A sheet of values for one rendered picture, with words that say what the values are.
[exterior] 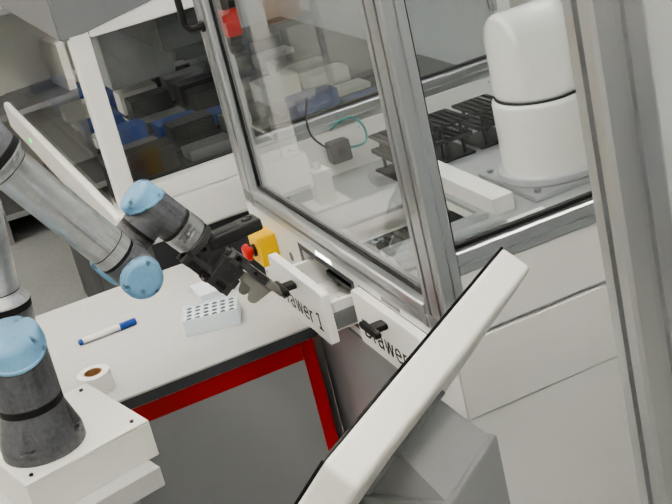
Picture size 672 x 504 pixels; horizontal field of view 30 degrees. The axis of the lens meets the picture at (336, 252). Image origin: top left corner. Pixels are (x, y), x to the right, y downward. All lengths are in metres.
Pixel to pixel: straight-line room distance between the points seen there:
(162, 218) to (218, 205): 0.94
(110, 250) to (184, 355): 0.54
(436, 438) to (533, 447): 0.64
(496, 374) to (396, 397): 0.71
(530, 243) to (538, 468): 0.41
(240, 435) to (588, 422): 0.81
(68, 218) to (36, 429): 0.37
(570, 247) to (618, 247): 1.22
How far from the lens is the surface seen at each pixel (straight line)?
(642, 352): 0.91
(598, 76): 0.83
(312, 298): 2.42
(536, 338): 2.11
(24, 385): 2.22
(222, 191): 3.26
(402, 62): 1.88
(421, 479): 1.52
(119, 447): 2.29
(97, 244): 2.19
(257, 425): 2.71
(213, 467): 2.71
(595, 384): 2.21
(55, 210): 2.15
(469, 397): 2.08
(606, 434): 2.27
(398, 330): 2.19
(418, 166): 1.92
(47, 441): 2.26
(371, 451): 1.33
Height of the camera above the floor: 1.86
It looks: 21 degrees down
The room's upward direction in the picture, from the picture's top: 14 degrees counter-clockwise
